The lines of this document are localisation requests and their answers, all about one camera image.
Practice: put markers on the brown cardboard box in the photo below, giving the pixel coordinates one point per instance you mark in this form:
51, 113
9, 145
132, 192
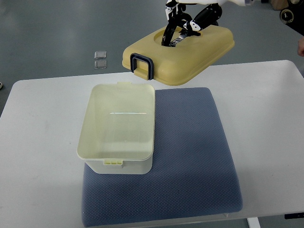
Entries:
278, 4

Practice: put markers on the white table leg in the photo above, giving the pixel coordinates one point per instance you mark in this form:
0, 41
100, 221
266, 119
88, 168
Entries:
253, 222

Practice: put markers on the white storage box base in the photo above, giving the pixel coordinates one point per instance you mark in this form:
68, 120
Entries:
117, 135

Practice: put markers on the yellow storage box lid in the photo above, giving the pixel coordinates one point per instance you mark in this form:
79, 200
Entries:
174, 66

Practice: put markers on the black round device on floor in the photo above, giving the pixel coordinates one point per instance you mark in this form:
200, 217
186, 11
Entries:
286, 16

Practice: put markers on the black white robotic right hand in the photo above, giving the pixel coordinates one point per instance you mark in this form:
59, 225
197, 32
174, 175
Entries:
177, 17

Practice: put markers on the upper silver floor plate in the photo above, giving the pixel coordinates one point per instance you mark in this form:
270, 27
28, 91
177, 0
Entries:
100, 54

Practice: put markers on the black bracket under table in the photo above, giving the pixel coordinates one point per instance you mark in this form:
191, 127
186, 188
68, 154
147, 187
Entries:
294, 216

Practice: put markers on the blue grey cushion mat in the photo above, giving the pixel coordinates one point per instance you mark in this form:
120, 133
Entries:
192, 174

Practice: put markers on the bystander bare hand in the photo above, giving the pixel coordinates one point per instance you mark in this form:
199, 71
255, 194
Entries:
300, 49

